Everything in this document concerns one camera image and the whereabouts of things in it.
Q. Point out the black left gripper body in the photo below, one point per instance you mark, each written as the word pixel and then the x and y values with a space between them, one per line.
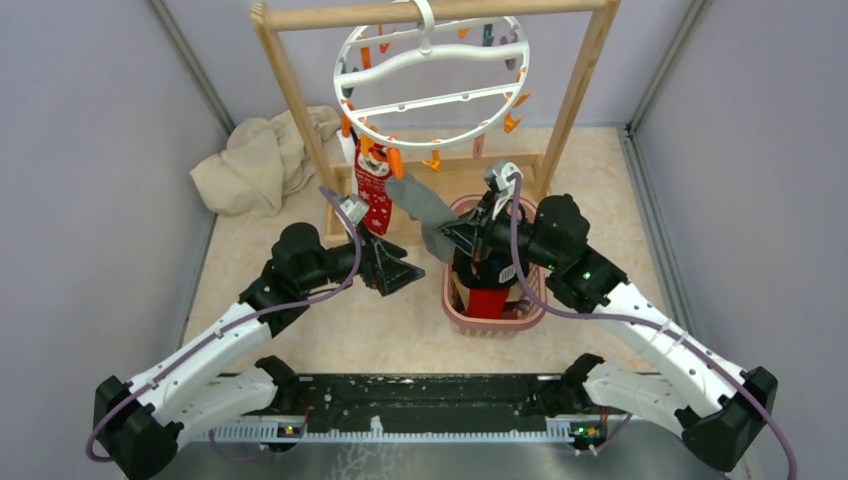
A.
pixel 375 276

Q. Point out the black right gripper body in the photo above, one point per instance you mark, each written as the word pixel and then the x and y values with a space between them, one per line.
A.
pixel 489 232

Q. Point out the black sock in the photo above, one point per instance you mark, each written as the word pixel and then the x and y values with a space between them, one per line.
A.
pixel 495 272

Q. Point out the grey sock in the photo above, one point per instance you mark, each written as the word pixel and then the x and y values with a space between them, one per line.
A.
pixel 427 208

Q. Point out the plain red sock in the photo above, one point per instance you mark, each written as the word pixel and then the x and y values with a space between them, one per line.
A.
pixel 487 303

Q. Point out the red snowflake sock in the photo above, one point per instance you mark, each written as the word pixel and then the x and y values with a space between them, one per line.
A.
pixel 371 172

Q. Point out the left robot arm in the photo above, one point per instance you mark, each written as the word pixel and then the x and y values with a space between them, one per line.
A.
pixel 143 422

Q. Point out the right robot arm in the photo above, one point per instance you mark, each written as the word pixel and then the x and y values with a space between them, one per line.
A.
pixel 716 407

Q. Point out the white round clip hanger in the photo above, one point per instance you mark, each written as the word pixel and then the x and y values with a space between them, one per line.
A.
pixel 475 68

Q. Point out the pink plastic clip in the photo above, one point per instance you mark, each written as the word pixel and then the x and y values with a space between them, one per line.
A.
pixel 478 146

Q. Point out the orange plastic clip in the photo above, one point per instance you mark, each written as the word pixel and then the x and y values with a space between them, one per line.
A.
pixel 395 162

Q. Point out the beige crumpled cloth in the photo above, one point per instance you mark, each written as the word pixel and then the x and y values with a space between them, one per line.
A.
pixel 264 161

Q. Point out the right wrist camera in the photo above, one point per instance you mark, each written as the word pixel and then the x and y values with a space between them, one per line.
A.
pixel 500 178

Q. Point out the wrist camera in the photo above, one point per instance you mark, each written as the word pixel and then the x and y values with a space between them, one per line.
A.
pixel 500 178
pixel 351 209

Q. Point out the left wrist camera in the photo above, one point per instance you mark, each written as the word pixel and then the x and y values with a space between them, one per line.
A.
pixel 351 209

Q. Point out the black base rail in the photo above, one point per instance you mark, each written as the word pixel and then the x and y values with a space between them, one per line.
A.
pixel 336 408

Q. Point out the wooden drying rack frame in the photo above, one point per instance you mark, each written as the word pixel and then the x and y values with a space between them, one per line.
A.
pixel 448 170

